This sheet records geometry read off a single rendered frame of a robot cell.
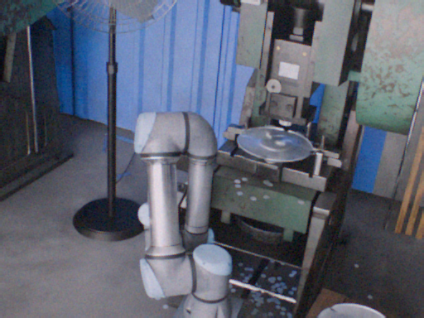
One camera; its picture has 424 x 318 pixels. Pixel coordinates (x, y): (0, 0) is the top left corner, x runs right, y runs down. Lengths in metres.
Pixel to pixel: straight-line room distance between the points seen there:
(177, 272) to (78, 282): 1.06
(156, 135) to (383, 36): 0.70
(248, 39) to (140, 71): 1.79
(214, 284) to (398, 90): 0.79
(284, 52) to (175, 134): 0.63
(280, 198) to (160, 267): 0.65
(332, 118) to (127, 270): 1.17
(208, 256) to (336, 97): 0.98
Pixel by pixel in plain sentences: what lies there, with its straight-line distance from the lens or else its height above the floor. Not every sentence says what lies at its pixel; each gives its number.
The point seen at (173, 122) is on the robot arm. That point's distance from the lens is 1.63.
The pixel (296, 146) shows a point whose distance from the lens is 2.16.
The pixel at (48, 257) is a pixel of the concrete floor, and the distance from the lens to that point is 2.82.
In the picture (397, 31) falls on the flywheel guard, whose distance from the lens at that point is 1.66.
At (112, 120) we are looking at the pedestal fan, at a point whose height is 0.58.
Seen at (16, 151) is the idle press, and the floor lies 0.19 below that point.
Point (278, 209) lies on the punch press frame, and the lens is 2.14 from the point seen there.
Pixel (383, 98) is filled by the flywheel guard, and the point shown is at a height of 1.13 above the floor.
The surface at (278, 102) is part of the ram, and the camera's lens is 2.11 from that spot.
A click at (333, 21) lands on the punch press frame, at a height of 1.28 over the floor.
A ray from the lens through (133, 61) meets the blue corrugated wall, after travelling 3.77.
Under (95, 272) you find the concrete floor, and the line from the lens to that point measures 2.71.
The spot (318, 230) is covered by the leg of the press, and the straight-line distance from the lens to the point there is 2.07.
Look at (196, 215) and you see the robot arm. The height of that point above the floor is 0.72.
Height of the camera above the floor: 1.69
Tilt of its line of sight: 27 degrees down
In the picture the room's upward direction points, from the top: 8 degrees clockwise
